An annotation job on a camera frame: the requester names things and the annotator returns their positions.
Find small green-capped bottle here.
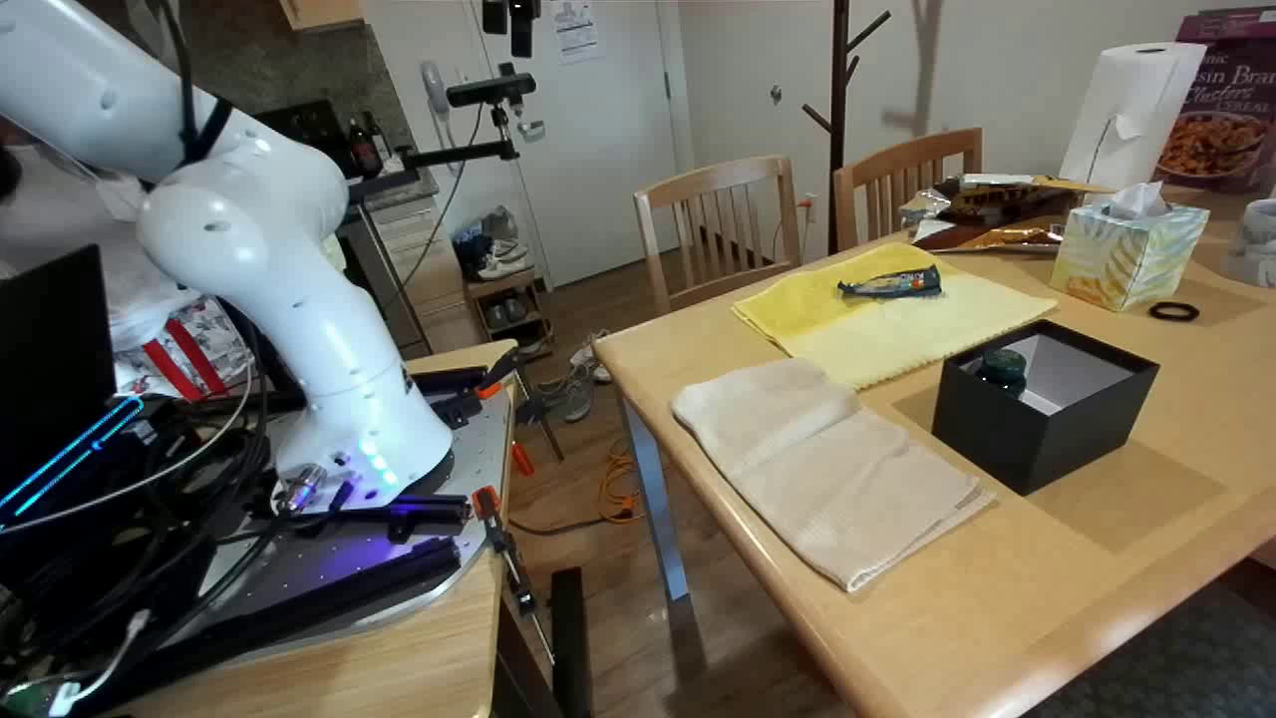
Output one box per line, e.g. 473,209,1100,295
975,350,1029,396

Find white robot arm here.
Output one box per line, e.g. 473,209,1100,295
0,0,456,515

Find black open box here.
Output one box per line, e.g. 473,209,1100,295
932,318,1156,493

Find patterned tissue box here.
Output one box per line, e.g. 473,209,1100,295
1052,182,1207,313

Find purple food box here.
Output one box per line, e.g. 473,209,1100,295
1156,4,1276,197

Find shoe rack with shoes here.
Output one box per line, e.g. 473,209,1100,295
450,209,551,350

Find left wooden chair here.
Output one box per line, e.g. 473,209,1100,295
635,157,800,317

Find wooden chair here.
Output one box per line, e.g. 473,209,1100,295
835,128,979,250
635,157,800,317

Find yellow cloth mat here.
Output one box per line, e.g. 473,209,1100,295
732,242,1052,390

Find beige folded towel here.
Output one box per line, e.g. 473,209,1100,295
674,359,991,593

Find right wooden chair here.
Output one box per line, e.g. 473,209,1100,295
835,128,979,250

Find dark snack wrapper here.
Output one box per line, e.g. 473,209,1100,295
838,263,942,301

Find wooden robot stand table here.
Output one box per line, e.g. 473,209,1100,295
122,338,590,718

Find dark coat stand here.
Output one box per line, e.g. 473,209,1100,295
796,0,898,254

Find brown snack packets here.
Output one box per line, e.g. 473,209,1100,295
898,172,1088,254

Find white paper towel roll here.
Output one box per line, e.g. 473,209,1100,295
1060,44,1205,189

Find black monitor screen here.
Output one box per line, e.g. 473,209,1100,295
0,248,114,488

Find black camera on stand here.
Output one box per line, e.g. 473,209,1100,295
407,59,535,168

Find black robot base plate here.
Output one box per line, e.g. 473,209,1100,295
73,493,469,718

